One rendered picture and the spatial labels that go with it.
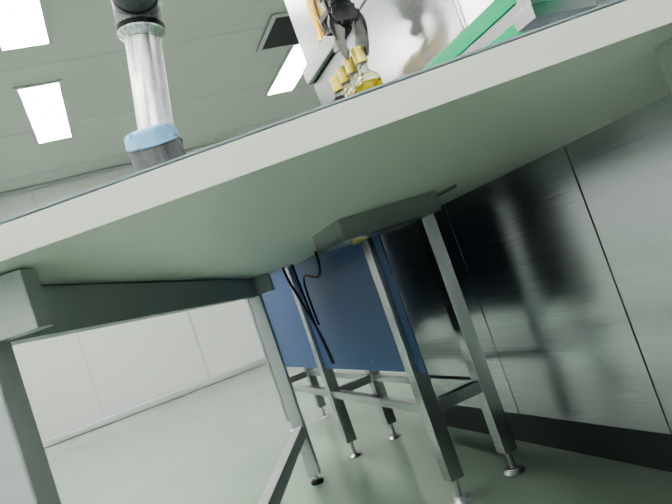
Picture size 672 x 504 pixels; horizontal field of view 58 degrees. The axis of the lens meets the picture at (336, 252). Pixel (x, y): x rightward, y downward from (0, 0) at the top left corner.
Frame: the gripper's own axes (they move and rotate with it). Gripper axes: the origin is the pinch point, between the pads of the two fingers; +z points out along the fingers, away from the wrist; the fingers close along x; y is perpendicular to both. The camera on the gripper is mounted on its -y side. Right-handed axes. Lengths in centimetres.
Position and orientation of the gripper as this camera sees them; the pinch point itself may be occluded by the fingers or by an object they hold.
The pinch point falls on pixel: (357, 51)
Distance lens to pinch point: 166.7
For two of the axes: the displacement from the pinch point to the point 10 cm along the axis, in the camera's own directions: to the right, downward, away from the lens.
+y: -3.2, 1.6, 9.3
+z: 3.3, 9.4, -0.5
